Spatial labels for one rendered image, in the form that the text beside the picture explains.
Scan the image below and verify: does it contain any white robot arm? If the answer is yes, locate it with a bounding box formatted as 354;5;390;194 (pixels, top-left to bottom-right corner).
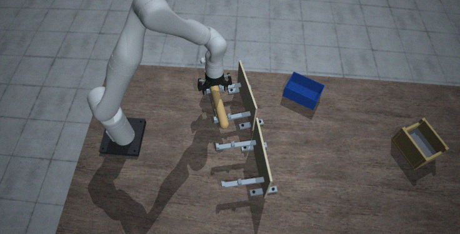
87;0;228;146

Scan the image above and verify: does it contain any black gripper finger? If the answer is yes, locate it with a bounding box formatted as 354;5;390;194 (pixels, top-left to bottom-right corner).
197;78;214;95
218;73;232;91

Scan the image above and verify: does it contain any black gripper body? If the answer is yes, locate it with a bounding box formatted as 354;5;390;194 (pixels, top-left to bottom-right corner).
205;74;225;86

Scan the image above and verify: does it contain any blue open bin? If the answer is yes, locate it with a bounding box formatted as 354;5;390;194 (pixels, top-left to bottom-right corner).
282;72;325;110

